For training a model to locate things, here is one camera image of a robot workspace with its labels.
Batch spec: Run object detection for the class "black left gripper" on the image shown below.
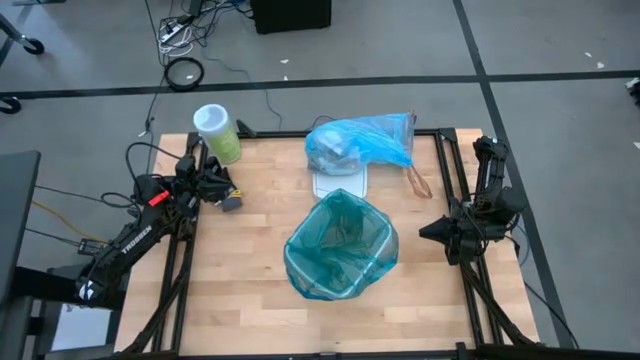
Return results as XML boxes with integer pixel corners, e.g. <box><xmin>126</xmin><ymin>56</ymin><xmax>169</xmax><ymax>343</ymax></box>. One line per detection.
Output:
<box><xmin>195</xmin><ymin>156</ymin><xmax>238</xmax><ymax>204</ymax></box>

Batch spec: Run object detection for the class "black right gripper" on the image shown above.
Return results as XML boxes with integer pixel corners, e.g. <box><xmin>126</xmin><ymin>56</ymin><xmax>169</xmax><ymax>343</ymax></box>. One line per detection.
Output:
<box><xmin>418</xmin><ymin>198</ymin><xmax>507</xmax><ymax>266</ymax></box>

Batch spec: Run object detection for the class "white plastic trash bin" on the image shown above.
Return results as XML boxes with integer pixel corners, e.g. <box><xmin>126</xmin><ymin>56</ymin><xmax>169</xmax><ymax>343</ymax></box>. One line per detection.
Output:
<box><xmin>284</xmin><ymin>192</ymin><xmax>400</xmax><ymax>300</ymax></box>

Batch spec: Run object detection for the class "teal trash bag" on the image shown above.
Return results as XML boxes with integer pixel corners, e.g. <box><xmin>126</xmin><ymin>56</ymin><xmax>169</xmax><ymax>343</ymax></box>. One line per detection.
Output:
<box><xmin>282</xmin><ymin>187</ymin><xmax>401</xmax><ymax>302</ymax></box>

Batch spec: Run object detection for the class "white bin lid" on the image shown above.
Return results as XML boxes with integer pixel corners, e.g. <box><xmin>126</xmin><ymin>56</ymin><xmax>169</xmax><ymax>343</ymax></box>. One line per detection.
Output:
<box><xmin>311</xmin><ymin>165</ymin><xmax>370</xmax><ymax>200</ymax></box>

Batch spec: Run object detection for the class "light blue bin liner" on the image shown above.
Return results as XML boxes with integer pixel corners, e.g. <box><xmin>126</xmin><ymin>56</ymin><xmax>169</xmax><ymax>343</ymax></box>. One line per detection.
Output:
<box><xmin>304</xmin><ymin>109</ymin><xmax>434</xmax><ymax>200</ymax></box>

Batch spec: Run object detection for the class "grey yellow sponge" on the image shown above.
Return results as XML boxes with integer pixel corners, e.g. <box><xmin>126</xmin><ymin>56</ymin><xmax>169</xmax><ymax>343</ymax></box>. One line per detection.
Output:
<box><xmin>221</xmin><ymin>189</ymin><xmax>245</xmax><ymax>213</ymax></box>

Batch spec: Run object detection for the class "green wipes canister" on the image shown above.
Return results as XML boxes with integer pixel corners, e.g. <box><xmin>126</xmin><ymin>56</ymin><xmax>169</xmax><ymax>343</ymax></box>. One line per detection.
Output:
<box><xmin>192</xmin><ymin>103</ymin><xmax>244</xmax><ymax>166</ymax></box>

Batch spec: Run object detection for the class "black power adapter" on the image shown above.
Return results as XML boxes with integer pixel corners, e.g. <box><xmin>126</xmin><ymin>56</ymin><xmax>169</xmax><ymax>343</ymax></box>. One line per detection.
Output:
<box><xmin>76</xmin><ymin>237</ymin><xmax>114</xmax><ymax>258</ymax></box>

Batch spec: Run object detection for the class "white power strip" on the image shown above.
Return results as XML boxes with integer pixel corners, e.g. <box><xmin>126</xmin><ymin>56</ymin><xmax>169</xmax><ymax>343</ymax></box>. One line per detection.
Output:
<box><xmin>157</xmin><ymin>23</ymin><xmax>195</xmax><ymax>57</ymax></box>

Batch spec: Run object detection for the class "black computer box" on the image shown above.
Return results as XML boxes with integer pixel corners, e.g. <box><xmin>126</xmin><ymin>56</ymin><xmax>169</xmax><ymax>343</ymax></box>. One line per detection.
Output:
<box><xmin>249</xmin><ymin>0</ymin><xmax>333</xmax><ymax>36</ymax></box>

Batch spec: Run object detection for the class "black steel stand beam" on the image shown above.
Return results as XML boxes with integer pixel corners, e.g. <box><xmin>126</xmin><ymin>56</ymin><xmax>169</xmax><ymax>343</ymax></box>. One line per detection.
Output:
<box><xmin>0</xmin><ymin>266</ymin><xmax>127</xmax><ymax>360</ymax></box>

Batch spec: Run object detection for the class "white floor board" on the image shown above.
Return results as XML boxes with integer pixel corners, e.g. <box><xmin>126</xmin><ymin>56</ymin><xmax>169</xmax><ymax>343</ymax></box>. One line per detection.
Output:
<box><xmin>49</xmin><ymin>304</ymin><xmax>120</xmax><ymax>352</ymax></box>

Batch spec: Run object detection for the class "black side table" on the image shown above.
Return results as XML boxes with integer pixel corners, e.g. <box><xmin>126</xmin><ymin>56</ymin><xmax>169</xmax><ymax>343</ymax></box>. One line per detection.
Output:
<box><xmin>0</xmin><ymin>150</ymin><xmax>42</xmax><ymax>306</ymax></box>

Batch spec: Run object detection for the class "black chair leg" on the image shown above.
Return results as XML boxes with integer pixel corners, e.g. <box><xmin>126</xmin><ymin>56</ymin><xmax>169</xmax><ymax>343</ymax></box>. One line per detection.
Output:
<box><xmin>0</xmin><ymin>95</ymin><xmax>23</xmax><ymax>116</ymax></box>
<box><xmin>0</xmin><ymin>12</ymin><xmax>46</xmax><ymax>56</ymax></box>

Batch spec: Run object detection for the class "black equipment piece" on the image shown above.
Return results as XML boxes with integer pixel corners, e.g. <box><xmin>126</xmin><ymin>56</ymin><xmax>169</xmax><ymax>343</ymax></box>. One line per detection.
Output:
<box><xmin>624</xmin><ymin>77</ymin><xmax>640</xmax><ymax>107</ymax></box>

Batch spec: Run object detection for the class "black metal table frame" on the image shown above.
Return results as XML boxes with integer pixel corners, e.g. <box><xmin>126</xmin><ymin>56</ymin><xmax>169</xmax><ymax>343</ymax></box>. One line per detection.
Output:
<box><xmin>113</xmin><ymin>127</ymin><xmax>549</xmax><ymax>360</ymax></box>

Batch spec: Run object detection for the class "black coiled cable ring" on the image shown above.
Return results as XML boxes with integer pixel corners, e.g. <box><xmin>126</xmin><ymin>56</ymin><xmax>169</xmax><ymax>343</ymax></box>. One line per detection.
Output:
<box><xmin>163</xmin><ymin>56</ymin><xmax>206</xmax><ymax>93</ymax></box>

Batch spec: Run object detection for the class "yellow cable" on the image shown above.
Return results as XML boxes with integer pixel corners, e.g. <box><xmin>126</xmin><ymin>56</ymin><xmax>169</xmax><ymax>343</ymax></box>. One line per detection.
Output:
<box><xmin>31</xmin><ymin>199</ymin><xmax>109</xmax><ymax>245</ymax></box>

